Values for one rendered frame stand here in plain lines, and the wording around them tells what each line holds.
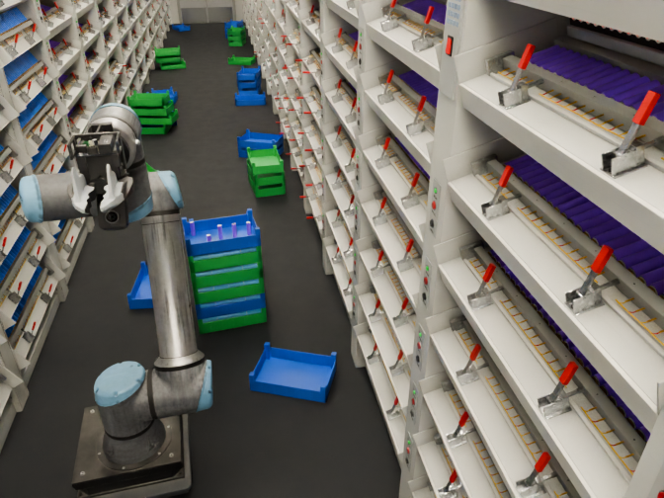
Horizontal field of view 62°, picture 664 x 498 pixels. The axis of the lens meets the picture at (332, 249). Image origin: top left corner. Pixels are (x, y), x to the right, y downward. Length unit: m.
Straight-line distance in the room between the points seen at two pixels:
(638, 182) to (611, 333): 0.19
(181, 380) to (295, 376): 0.65
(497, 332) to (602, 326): 0.30
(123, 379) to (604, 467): 1.32
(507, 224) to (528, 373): 0.24
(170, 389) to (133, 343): 0.84
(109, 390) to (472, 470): 1.03
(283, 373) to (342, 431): 0.37
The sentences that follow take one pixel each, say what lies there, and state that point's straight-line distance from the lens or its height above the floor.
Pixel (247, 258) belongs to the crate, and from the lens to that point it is 2.34.
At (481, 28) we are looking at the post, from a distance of 1.05.
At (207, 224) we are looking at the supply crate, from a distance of 2.46.
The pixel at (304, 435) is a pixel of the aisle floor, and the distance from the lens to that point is 2.06.
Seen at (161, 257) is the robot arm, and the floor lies 0.72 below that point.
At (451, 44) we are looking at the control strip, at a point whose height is 1.37.
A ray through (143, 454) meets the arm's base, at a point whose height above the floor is 0.16.
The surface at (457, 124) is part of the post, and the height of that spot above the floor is 1.24.
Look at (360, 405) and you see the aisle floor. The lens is 2.16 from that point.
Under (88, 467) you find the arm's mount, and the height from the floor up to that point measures 0.14.
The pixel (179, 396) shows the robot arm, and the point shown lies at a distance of 1.75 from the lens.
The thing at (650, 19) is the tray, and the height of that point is 1.48.
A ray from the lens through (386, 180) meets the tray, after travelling 1.58.
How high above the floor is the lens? 1.56
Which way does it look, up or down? 31 degrees down
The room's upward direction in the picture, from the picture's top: straight up
